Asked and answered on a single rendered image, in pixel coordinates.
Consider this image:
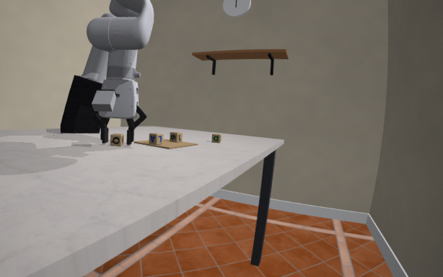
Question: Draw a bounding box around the beige letter block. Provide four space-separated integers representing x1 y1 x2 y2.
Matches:
211 133 222 143
110 133 124 146
170 132 183 142
149 133 163 145

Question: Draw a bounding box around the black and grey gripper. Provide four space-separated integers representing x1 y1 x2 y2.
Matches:
90 77 147 145

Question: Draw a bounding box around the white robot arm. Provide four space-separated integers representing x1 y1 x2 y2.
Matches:
81 0 154 112

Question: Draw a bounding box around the tan flat mat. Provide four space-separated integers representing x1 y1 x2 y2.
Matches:
134 139 198 149

